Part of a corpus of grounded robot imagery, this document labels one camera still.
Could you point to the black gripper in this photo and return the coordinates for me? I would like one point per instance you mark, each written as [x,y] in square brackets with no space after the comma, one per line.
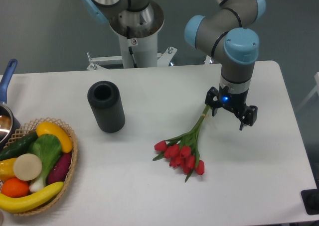
[232,97]

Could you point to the red tulip bouquet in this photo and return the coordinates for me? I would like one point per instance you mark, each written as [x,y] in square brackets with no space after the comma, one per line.
[182,151]

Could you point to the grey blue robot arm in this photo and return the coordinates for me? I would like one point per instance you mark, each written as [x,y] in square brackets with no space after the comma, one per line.
[225,37]

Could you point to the black device at table edge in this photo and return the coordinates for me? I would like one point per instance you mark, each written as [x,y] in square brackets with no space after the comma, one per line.
[310,199]

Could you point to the dark grey ribbed vase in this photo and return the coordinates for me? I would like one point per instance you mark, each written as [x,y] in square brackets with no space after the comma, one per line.
[106,104]

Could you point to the purple sweet potato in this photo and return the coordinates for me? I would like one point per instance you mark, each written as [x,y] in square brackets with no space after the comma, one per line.
[60,169]

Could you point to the green bok choy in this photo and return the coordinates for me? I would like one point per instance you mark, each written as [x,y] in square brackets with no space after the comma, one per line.
[48,149]

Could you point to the woven wicker basket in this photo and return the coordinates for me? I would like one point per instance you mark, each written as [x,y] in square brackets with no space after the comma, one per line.
[69,144]

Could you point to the beige round disc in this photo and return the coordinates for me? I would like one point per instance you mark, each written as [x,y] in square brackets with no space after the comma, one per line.
[27,167]

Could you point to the green cucumber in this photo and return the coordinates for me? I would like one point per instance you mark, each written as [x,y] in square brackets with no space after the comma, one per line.
[19,147]

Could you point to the orange fruit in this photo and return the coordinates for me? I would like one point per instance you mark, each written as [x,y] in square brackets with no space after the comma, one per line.
[15,188]

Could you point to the yellow bell pepper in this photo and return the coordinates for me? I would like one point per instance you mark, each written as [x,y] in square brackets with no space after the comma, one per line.
[6,169]

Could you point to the yellow banana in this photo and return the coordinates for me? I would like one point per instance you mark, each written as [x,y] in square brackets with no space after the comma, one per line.
[30,202]

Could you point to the white frame at right edge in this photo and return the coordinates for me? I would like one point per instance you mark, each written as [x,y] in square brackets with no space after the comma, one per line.
[313,92]

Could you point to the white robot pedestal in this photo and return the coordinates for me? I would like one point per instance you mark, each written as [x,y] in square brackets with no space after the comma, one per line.
[137,33]

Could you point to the blue handled saucepan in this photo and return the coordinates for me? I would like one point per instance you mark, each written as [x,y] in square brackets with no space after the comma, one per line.
[8,123]

